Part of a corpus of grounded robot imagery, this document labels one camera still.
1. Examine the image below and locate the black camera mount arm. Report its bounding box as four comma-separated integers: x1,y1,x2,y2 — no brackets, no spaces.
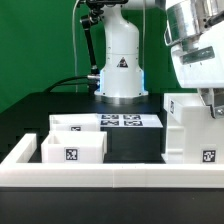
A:
80,0,128,88

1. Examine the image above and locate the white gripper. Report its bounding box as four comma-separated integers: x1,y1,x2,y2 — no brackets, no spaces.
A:
164,0,224,119

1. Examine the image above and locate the marker tag sheet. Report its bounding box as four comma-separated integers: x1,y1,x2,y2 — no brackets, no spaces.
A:
98,114,163,128

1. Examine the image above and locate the white drawer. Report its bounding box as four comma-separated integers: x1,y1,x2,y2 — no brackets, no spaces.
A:
41,131,107,164
49,114,100,131

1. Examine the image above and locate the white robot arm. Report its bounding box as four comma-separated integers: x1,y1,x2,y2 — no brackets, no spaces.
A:
86,0,224,119

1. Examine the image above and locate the white thin cable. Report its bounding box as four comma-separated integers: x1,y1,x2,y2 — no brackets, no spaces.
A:
71,0,82,94

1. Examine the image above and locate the white drawer cabinet box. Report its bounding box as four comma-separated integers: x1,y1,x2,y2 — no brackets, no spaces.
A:
162,93,224,164

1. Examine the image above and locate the black cable bundle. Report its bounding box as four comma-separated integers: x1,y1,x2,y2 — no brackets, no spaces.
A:
43,75,100,94

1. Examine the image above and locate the white fence wall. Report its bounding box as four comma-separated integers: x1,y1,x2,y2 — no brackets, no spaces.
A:
0,134,224,188

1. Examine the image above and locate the white front drawer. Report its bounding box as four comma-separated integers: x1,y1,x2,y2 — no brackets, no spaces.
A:
41,131,107,164

